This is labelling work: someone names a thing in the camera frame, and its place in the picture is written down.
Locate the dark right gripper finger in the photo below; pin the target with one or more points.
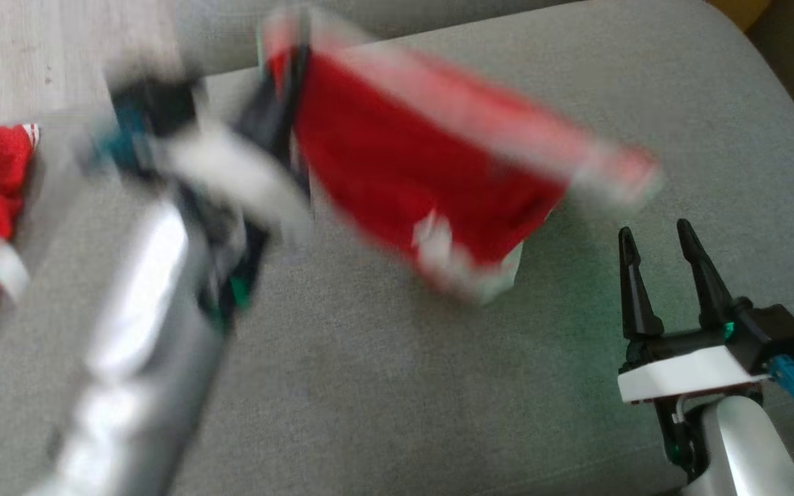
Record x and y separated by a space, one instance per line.
638 296
710 289

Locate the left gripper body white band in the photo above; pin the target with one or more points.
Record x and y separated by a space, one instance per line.
231 172

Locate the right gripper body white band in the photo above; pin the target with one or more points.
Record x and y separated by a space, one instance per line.
686 368

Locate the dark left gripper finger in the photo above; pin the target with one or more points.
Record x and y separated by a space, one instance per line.
262 114
297 103

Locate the red shorts white waistband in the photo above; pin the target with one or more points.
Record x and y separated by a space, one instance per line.
404 158

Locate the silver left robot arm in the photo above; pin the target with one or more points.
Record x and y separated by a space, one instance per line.
128 344

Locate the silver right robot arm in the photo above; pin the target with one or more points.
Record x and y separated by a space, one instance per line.
741 448

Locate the grey sofa seat cushion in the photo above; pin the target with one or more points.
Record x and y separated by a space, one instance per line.
231 34

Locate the large yellow sofa back cushion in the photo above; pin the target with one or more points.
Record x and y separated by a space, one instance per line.
741 8

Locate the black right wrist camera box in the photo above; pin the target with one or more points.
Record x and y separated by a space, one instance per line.
779 331

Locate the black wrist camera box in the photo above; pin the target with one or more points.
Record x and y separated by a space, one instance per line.
156 103
779 331

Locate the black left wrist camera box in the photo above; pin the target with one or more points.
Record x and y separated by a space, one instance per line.
156 103

